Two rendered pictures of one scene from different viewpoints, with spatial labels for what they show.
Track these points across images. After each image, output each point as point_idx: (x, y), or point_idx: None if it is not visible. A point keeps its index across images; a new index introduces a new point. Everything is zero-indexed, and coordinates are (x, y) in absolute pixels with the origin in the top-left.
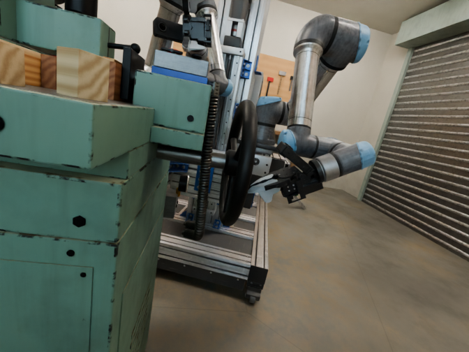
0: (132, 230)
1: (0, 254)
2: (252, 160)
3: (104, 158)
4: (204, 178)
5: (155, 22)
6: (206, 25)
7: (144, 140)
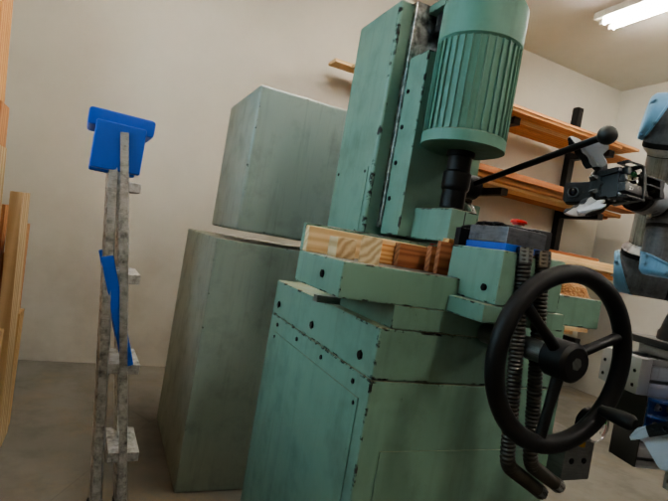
0: (404, 391)
1: (332, 373)
2: (503, 329)
3: (353, 295)
4: (509, 369)
5: (565, 189)
6: (620, 175)
7: (429, 304)
